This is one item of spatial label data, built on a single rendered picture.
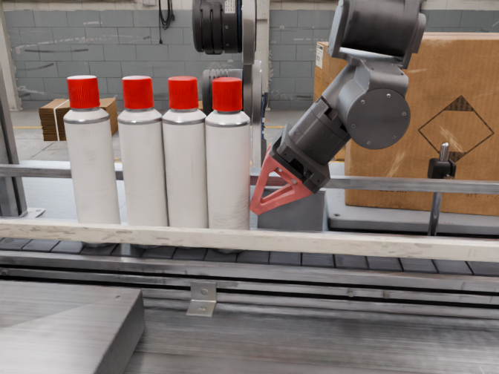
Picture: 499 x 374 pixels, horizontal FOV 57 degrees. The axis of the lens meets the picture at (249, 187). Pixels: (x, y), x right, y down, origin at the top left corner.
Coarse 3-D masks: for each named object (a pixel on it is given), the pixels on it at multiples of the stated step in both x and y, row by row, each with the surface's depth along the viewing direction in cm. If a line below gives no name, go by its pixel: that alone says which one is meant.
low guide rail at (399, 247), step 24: (96, 240) 56; (120, 240) 55; (144, 240) 55; (168, 240) 55; (192, 240) 54; (216, 240) 54; (240, 240) 54; (264, 240) 53; (288, 240) 53; (312, 240) 53; (336, 240) 52; (360, 240) 52; (384, 240) 52; (408, 240) 52; (432, 240) 52; (456, 240) 52
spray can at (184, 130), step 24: (192, 96) 52; (168, 120) 52; (192, 120) 52; (168, 144) 53; (192, 144) 53; (168, 168) 54; (192, 168) 54; (168, 192) 56; (192, 192) 55; (192, 216) 56
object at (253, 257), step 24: (0, 240) 60; (24, 240) 59; (48, 240) 59; (72, 240) 59; (264, 264) 54; (288, 264) 54; (312, 264) 54; (336, 264) 54; (360, 264) 54; (384, 264) 54; (408, 264) 54; (432, 264) 54; (456, 264) 54; (480, 264) 54
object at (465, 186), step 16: (16, 176) 62; (32, 176) 62; (48, 176) 61; (64, 176) 61; (256, 176) 58; (272, 176) 58; (336, 176) 58; (352, 176) 58; (448, 192) 56; (464, 192) 56; (480, 192) 56; (496, 192) 56
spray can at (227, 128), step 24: (216, 96) 51; (240, 96) 51; (216, 120) 51; (240, 120) 51; (216, 144) 52; (240, 144) 52; (216, 168) 53; (240, 168) 53; (216, 192) 54; (240, 192) 54; (216, 216) 55; (240, 216) 55
